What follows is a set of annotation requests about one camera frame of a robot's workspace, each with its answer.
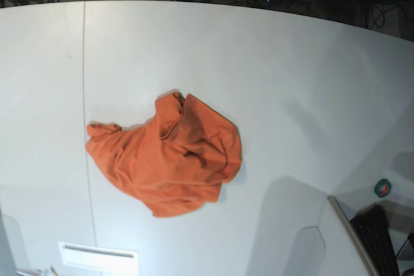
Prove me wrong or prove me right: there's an orange t-shirt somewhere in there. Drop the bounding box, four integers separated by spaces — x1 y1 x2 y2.
85 92 242 218

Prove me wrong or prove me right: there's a green tape roll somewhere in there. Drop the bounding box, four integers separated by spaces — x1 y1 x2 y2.
374 178 392 198

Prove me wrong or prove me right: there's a black keyboard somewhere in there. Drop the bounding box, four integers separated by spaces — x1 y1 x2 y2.
351 205 400 276

